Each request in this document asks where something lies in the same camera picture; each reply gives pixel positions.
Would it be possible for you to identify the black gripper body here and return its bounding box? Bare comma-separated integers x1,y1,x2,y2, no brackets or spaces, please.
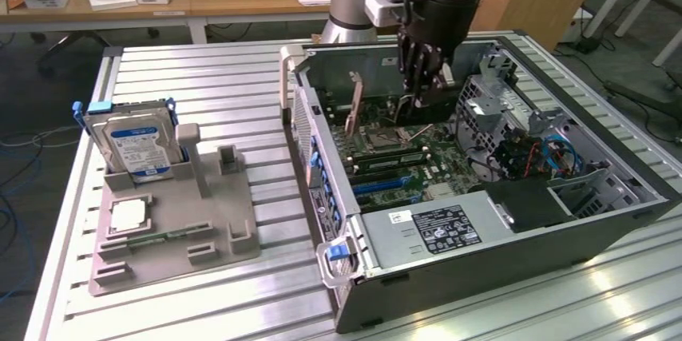
400,0,480,58

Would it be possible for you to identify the black graphics card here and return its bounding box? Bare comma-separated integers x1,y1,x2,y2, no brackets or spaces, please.
345,72,461,147

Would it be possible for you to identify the metal drive cage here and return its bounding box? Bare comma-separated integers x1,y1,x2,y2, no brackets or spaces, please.
457,47,540,146

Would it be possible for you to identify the metal socket cover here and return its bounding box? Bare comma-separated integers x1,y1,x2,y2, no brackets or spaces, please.
397,124,434,145

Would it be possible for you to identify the CPU socket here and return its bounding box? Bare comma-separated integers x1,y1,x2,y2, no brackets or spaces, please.
362,125,412,154

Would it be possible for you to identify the green motherboard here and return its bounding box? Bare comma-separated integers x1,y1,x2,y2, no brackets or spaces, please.
314,99,505,214

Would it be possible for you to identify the dark installed RAM stick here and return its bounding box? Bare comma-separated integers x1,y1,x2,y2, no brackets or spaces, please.
352,151,432,173

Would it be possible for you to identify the white box red button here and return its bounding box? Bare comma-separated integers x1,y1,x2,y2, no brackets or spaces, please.
568,7,596,45

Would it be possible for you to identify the black power adapter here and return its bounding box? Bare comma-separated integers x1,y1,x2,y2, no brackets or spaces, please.
574,36,604,54

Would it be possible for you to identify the blue expansion slot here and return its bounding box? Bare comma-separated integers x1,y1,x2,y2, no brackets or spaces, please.
352,179,408,195

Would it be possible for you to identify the black floor stand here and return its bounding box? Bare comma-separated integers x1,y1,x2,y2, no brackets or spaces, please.
601,79,682,117

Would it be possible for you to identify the grey power supply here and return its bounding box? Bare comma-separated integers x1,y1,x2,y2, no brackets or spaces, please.
361,191,514,271

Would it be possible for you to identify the metal disk bay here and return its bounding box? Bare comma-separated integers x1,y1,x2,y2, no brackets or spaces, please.
548,165,644,220

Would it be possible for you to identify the black open PC case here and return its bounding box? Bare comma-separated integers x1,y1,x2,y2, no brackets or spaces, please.
281,32,682,335

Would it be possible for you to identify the silver hard disk blue label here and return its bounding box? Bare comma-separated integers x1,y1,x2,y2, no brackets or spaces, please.
87,111,178,177

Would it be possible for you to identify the blue disk caddy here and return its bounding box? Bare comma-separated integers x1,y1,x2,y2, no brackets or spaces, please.
71,97,186,182

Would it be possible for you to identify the green loose RAM stick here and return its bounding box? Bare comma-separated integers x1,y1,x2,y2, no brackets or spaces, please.
125,230,193,244

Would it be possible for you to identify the silver CPU chip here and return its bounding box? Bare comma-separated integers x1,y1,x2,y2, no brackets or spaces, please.
109,199,150,233

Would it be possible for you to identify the grey parts rack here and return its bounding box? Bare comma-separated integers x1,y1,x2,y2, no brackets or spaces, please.
85,123,262,298

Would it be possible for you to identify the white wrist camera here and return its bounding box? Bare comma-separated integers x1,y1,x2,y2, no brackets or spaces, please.
365,0,416,27

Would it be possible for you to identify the blue wire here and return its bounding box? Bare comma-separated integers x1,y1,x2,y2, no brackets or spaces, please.
537,135,588,178

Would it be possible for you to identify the red wire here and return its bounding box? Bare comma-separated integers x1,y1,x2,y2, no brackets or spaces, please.
524,139,538,177

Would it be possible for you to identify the white table frame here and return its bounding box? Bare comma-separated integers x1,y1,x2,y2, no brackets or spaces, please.
584,0,682,66

